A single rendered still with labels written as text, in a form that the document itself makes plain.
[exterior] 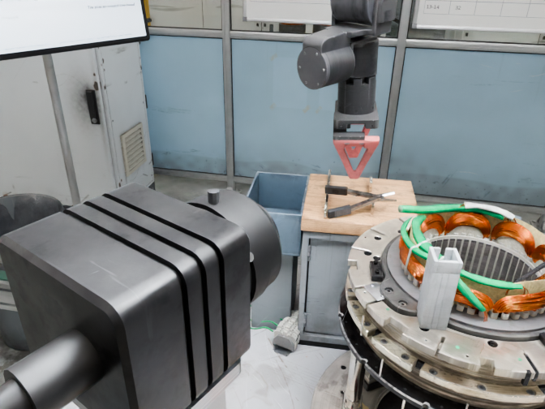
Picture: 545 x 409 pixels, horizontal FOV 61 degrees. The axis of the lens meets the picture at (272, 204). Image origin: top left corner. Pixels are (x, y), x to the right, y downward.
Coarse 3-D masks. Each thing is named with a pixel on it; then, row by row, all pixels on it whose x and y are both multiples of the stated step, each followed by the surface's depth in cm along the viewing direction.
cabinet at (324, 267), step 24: (312, 240) 81; (336, 240) 80; (312, 264) 83; (336, 264) 83; (312, 288) 86; (336, 288) 85; (312, 312) 89; (336, 312) 88; (312, 336) 90; (336, 336) 90
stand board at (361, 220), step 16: (320, 176) 94; (336, 176) 94; (320, 192) 87; (384, 192) 88; (400, 192) 88; (304, 208) 82; (320, 208) 82; (368, 208) 82; (384, 208) 82; (304, 224) 79; (320, 224) 78; (336, 224) 78; (352, 224) 77; (368, 224) 77
